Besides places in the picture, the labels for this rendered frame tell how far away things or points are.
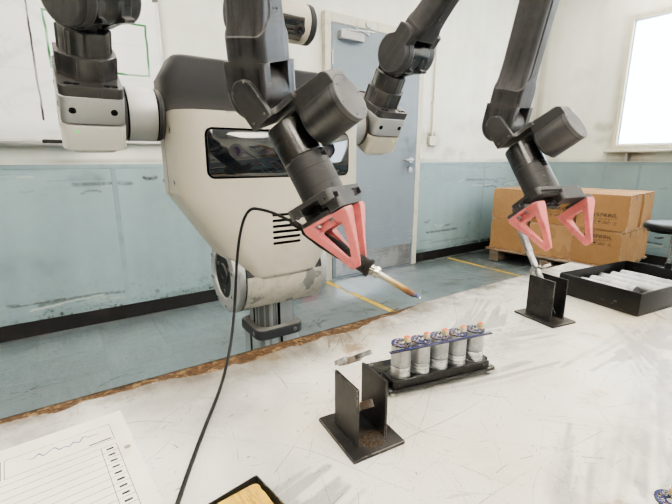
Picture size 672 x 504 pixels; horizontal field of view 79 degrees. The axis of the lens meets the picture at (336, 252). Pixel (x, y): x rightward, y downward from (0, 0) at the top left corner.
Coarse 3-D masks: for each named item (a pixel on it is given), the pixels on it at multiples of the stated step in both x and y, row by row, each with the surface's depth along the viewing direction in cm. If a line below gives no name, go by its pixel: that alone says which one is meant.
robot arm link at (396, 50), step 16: (432, 0) 78; (448, 0) 77; (416, 16) 81; (432, 16) 79; (448, 16) 81; (400, 32) 82; (416, 32) 82; (432, 32) 82; (384, 48) 86; (400, 48) 83; (432, 48) 88; (384, 64) 87; (400, 64) 84
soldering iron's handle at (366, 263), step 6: (294, 222) 55; (300, 228) 54; (312, 240) 54; (336, 240) 53; (318, 246) 53; (342, 246) 52; (330, 252) 53; (348, 252) 52; (366, 258) 52; (366, 264) 51; (372, 264) 51; (360, 270) 52; (366, 270) 51
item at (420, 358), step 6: (420, 348) 50; (426, 348) 50; (414, 354) 50; (420, 354) 50; (426, 354) 50; (414, 360) 50; (420, 360) 50; (426, 360) 50; (414, 366) 50; (420, 366) 50; (426, 366) 50; (414, 372) 51; (420, 372) 50; (426, 372) 51
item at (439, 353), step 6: (432, 342) 51; (432, 348) 51; (438, 348) 51; (444, 348) 51; (432, 354) 51; (438, 354) 51; (444, 354) 51; (432, 360) 52; (438, 360) 51; (444, 360) 51; (432, 366) 52; (438, 366) 51; (444, 366) 51
